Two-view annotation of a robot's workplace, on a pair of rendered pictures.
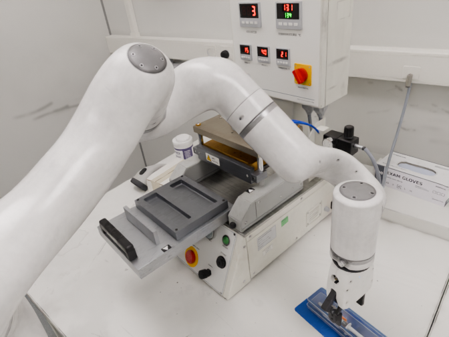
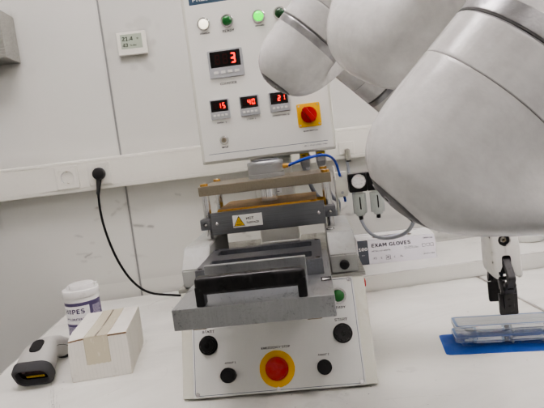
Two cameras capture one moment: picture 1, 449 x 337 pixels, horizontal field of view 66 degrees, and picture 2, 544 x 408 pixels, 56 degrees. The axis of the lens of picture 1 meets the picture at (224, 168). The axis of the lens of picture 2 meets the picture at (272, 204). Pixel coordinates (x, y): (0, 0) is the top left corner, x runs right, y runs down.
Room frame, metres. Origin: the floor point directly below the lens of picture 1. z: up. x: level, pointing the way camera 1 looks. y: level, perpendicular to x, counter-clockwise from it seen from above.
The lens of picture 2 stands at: (0.16, 0.74, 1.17)
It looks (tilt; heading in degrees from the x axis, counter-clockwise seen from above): 6 degrees down; 313
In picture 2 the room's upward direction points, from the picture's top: 7 degrees counter-clockwise
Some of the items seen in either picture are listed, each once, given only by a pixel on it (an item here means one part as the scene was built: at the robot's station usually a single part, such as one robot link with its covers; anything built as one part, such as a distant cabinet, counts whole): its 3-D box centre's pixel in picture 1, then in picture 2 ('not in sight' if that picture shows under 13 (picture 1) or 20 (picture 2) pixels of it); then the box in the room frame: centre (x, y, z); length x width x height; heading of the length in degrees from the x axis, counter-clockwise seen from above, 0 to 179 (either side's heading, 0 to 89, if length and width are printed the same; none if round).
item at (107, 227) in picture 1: (116, 237); (250, 286); (0.64, 0.28, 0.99); 0.15 x 0.02 x 0.04; 38
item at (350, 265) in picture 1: (351, 251); not in sight; (0.49, -0.23, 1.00); 0.09 x 0.08 x 0.03; 122
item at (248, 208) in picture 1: (265, 196); (339, 241); (0.76, -0.10, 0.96); 0.26 x 0.05 x 0.07; 128
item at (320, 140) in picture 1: (337, 149); (365, 189); (0.82, -0.31, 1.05); 0.15 x 0.05 x 0.15; 38
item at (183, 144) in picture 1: (184, 151); (84, 312); (1.36, 0.16, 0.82); 0.09 x 0.09 x 0.15
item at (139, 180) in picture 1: (153, 172); (47, 352); (1.28, 0.30, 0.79); 0.20 x 0.08 x 0.08; 136
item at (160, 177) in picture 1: (174, 180); (108, 341); (1.18, 0.21, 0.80); 0.19 x 0.13 x 0.09; 136
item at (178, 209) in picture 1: (180, 203); (263, 260); (0.75, 0.13, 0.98); 0.20 x 0.17 x 0.03; 38
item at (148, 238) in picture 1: (166, 216); (261, 274); (0.73, 0.17, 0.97); 0.30 x 0.22 x 0.08; 128
